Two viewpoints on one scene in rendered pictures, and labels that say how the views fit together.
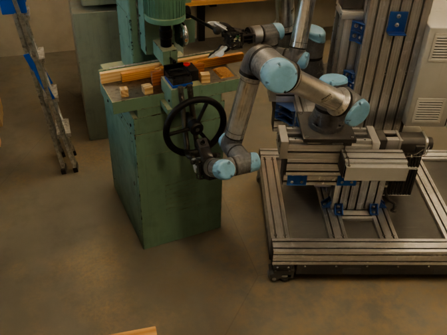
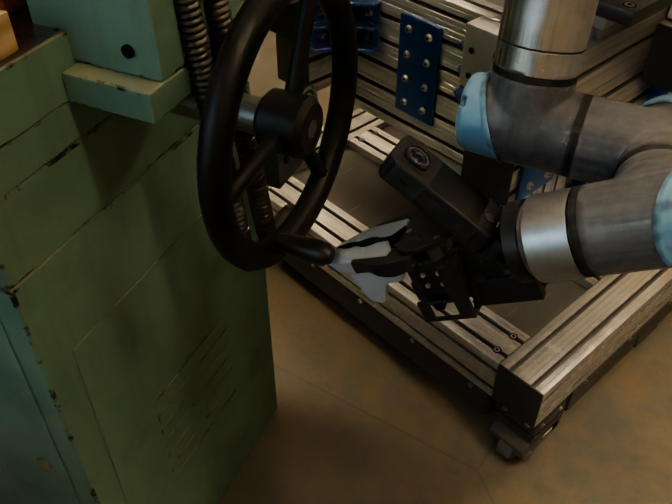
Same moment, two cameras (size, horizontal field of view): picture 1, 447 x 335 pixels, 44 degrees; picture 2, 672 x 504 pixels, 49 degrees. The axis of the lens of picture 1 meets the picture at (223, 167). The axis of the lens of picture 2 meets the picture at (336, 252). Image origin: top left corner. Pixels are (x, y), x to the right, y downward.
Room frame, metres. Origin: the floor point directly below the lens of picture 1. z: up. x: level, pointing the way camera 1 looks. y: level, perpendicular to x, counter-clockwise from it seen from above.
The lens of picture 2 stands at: (1.48, 0.48, 1.18)
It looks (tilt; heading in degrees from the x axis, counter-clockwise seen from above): 41 degrees down; 320
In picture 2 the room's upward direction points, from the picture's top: straight up
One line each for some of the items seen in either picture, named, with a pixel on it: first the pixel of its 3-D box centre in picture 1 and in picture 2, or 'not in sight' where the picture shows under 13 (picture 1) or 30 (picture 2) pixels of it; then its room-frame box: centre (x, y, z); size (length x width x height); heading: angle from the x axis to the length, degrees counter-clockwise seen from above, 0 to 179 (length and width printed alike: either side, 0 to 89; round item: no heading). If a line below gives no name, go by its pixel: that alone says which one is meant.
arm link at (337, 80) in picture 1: (332, 91); not in sight; (2.01, -0.44, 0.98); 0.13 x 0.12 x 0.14; 25
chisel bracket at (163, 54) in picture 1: (165, 53); not in sight; (2.30, 0.28, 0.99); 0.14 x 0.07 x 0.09; 26
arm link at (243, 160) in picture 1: (243, 161); (646, 151); (1.72, -0.08, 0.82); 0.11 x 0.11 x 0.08; 25
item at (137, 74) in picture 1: (184, 66); not in sight; (2.32, 0.20, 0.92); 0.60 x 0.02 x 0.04; 116
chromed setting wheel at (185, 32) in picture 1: (181, 34); not in sight; (2.45, 0.22, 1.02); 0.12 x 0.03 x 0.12; 26
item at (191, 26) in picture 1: (183, 28); not in sight; (2.52, 0.21, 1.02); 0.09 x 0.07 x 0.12; 116
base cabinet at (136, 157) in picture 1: (162, 155); (36, 312); (2.39, 0.33, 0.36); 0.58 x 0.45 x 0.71; 26
